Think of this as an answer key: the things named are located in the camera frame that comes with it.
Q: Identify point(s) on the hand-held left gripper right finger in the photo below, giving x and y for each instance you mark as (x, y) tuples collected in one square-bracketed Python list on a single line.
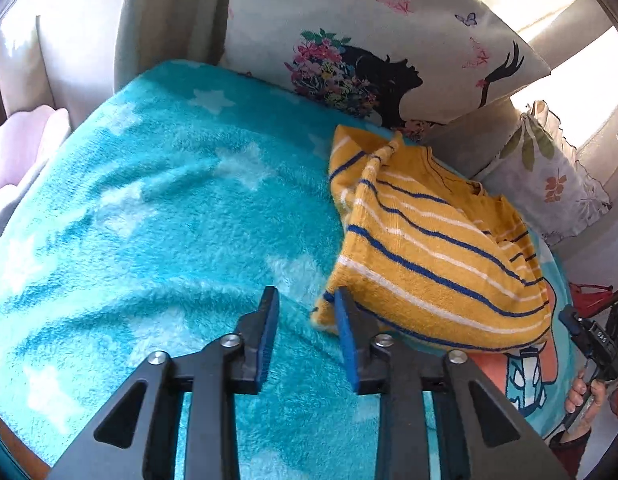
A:
[(346, 335)]

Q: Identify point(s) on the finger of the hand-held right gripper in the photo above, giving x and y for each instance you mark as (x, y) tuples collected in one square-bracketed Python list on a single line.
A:
[(571, 322)]

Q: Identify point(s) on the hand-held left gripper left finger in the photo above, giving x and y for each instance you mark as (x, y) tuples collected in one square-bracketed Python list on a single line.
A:
[(269, 330)]

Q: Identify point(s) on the yellow striped sweater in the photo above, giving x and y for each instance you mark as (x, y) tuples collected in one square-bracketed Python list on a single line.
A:
[(429, 260)]

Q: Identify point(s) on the person's right forearm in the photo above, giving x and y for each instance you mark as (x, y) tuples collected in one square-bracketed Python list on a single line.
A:
[(569, 452)]

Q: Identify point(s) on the person's right hand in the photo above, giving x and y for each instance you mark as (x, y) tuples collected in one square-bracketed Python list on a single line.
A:
[(581, 400)]

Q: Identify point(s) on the red object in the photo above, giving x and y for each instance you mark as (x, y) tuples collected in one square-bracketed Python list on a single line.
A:
[(591, 297)]

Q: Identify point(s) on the leaf print pillow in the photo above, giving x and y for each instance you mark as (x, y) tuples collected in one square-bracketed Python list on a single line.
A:
[(554, 180)]

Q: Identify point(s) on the teal star-print fleece blanket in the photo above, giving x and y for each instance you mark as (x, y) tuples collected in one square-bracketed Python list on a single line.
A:
[(139, 210)]

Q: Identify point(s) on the pale pink cushion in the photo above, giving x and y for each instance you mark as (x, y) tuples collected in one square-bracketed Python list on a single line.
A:
[(24, 155)]

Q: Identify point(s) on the silhouette and flowers print pillow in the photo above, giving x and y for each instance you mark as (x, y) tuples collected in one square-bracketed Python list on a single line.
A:
[(389, 25)]

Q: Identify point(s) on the beige sofa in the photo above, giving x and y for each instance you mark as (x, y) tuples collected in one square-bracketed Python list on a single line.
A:
[(84, 50)]

